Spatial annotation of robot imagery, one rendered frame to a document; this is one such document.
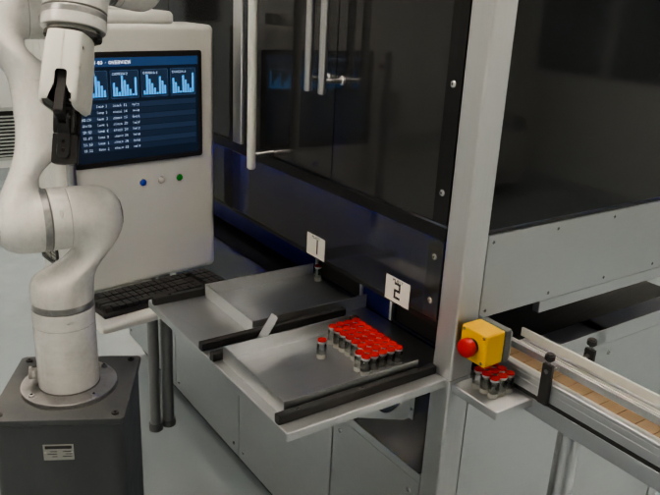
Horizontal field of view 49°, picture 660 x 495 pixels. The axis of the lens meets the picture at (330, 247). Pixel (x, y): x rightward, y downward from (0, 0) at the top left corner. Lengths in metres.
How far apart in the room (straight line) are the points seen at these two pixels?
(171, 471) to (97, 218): 1.52
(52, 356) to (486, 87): 0.98
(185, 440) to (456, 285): 1.67
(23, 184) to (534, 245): 1.04
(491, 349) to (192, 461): 1.59
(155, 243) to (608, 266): 1.28
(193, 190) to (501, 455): 1.17
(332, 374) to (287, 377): 0.10
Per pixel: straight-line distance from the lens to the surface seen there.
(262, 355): 1.65
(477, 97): 1.42
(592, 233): 1.80
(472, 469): 1.82
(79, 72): 1.01
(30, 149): 1.44
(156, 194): 2.21
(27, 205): 1.42
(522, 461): 1.96
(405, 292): 1.64
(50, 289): 1.48
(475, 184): 1.44
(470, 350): 1.48
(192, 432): 2.98
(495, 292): 1.59
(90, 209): 1.43
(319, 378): 1.57
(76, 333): 1.51
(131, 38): 2.10
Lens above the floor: 1.66
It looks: 20 degrees down
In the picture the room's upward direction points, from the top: 3 degrees clockwise
